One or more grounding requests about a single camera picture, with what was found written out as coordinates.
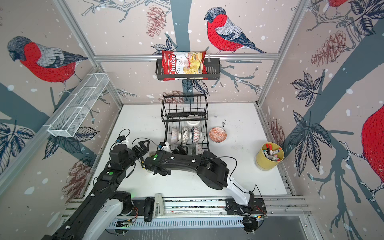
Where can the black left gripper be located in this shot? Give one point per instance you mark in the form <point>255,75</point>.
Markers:
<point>145,149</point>

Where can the white brown patterned bowl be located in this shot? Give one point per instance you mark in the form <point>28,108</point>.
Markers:
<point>186,135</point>

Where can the blue patterned bowl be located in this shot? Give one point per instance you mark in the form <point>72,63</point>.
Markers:
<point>196,134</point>

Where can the white ceramic bowl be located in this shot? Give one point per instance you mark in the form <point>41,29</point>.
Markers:
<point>193,121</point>

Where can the black two-tier dish rack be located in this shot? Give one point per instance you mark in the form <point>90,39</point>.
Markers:
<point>174,112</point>

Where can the red orange patterned bowl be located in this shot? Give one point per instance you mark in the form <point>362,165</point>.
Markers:
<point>217,134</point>

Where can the grey green patterned bowl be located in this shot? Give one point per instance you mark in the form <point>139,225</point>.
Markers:
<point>197,149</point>

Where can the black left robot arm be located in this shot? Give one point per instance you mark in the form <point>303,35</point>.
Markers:
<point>105,202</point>

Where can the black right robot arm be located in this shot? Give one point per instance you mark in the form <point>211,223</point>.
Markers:
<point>214,173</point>

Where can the red cassava chips bag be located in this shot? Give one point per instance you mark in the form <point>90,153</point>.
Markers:
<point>183,63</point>

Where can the yellow cup with markers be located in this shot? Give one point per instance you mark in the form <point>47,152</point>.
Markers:
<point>269,156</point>

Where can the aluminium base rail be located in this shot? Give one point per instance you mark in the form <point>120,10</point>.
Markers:
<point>205,212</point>

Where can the white wire wall shelf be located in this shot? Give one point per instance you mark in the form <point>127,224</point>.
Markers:
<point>72,116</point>

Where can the black wall wire basket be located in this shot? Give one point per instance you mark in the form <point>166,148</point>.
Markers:
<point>212,66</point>

